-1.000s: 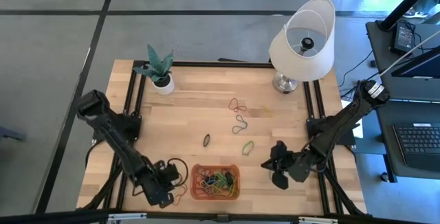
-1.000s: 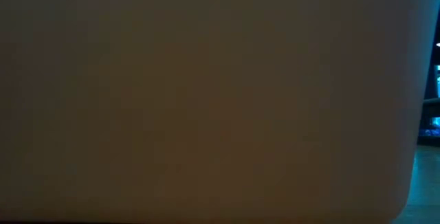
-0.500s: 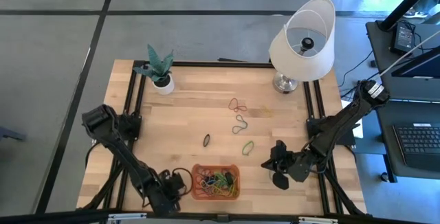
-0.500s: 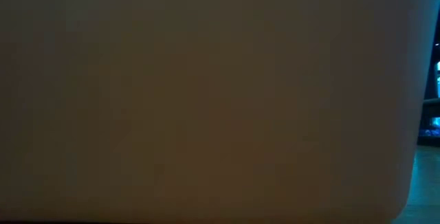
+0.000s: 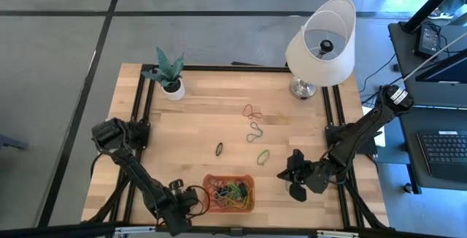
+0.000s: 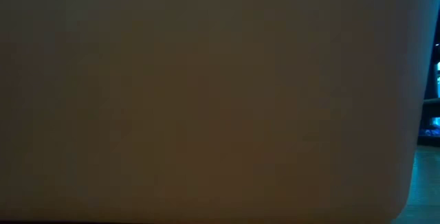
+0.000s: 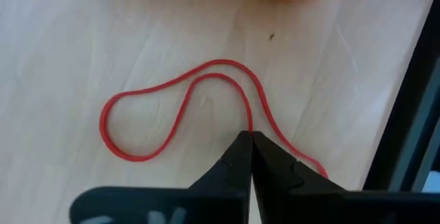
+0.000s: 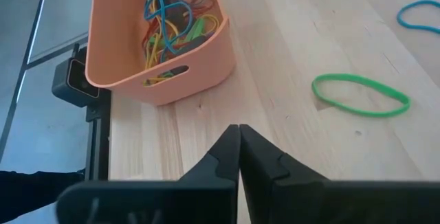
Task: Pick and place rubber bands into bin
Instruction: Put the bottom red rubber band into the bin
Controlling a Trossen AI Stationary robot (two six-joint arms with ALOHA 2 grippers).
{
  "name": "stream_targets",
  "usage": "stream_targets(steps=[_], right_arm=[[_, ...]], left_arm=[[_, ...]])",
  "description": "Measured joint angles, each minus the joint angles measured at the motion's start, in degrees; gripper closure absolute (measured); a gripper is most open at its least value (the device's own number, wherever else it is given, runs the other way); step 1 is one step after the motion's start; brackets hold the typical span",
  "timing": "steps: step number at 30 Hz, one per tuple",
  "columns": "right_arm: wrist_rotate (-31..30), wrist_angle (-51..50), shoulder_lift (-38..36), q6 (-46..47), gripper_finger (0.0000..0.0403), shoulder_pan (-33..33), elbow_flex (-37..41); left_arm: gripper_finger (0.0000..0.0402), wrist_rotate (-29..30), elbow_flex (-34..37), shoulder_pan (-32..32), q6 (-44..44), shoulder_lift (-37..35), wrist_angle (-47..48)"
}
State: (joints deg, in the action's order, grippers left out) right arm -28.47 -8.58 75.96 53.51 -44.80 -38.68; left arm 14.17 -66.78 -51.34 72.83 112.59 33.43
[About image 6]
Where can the orange plastic bin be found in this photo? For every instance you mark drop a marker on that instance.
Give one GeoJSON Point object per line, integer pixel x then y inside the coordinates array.
{"type": "Point", "coordinates": [206, 100]}

